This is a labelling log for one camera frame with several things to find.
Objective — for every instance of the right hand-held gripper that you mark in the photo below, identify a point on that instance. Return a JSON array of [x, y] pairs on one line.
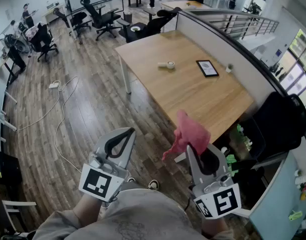
[[225, 201]]

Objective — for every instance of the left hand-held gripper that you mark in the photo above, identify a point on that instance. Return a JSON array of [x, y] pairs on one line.
[[95, 182]]

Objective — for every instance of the pink wiping cloth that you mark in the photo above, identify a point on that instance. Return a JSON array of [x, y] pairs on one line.
[[190, 134]]

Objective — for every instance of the person's left forearm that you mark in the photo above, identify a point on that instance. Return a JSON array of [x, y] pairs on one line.
[[86, 210]]

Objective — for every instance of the person's right forearm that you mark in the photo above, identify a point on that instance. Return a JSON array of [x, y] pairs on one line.
[[213, 225]]

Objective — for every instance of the person's left shoe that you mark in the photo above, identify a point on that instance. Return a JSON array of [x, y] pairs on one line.
[[131, 179]]

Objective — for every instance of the person's shoe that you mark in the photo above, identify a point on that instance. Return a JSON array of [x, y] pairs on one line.
[[153, 184], [131, 179]]

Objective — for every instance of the person's right shoe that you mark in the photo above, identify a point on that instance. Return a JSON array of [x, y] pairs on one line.
[[153, 184]]

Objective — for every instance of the person's grey shirt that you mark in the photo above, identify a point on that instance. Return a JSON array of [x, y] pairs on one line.
[[143, 214]]

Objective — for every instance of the light blue partition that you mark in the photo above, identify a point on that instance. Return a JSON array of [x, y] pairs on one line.
[[275, 209]]

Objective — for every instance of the white power strip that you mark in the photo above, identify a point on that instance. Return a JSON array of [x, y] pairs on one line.
[[53, 85]]

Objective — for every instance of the small potted plant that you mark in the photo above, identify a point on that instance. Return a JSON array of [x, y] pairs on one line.
[[229, 68]]

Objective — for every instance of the black box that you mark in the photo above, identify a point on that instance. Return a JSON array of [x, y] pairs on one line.
[[6, 167]]

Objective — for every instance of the white plate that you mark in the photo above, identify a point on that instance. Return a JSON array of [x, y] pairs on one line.
[[135, 28]]

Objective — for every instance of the black office chair with plate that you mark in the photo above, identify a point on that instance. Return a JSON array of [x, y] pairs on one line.
[[155, 24]]

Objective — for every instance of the black trash bin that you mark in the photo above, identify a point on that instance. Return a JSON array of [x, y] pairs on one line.
[[127, 17]]

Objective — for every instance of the black chair with clothes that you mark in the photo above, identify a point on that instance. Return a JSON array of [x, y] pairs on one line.
[[41, 39]]

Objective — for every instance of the white cabinet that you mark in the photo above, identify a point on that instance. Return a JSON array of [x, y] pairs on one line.
[[51, 12]]

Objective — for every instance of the metal railing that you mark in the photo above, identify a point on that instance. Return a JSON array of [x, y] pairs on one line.
[[243, 21]]

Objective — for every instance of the light wooden table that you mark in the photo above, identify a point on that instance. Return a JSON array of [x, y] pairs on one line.
[[178, 5]]

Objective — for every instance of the black picture frame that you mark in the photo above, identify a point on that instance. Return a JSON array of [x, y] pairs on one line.
[[207, 68]]

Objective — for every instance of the white frame chair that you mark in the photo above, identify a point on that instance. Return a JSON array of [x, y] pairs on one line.
[[18, 204]]

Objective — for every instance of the glass window wall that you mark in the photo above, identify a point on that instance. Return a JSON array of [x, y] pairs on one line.
[[299, 64]]

